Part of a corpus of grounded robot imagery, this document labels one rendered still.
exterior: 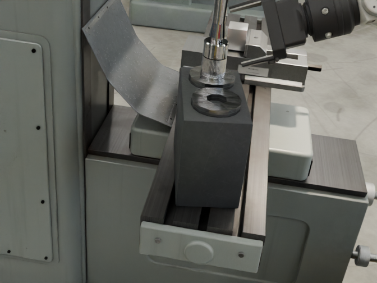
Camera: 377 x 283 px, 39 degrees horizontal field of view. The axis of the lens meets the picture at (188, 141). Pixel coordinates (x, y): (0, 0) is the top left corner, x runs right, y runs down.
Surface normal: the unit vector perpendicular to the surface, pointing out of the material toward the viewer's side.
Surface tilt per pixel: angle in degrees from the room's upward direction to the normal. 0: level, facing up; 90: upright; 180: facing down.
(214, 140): 90
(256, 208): 0
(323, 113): 0
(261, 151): 0
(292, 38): 63
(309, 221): 90
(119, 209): 90
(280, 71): 90
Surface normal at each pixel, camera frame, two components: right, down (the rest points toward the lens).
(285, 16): -0.16, 0.06
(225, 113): 0.23, 0.54
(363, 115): 0.08, -0.84
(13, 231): -0.15, 0.49
